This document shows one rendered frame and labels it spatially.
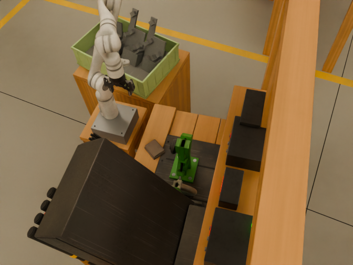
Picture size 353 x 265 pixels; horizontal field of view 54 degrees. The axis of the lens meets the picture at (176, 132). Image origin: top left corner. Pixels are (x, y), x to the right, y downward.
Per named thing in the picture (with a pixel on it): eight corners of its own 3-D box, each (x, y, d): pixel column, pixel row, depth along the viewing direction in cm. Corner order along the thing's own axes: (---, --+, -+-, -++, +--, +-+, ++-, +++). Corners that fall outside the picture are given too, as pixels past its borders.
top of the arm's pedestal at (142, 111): (81, 140, 213) (79, 136, 209) (102, 100, 229) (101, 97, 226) (128, 153, 206) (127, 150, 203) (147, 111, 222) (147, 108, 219)
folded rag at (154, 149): (165, 152, 195) (165, 150, 193) (154, 160, 193) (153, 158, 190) (155, 140, 200) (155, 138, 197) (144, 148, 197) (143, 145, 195)
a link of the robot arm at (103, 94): (110, 74, 179) (116, 94, 193) (96, 67, 182) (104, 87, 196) (99, 85, 175) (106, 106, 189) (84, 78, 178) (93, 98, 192)
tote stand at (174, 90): (98, 134, 312) (72, 74, 246) (126, 93, 337) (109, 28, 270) (166, 161, 294) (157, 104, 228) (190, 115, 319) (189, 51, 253)
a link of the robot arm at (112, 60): (101, 71, 150) (122, 69, 151) (92, 44, 137) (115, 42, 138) (101, 60, 154) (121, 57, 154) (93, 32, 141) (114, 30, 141)
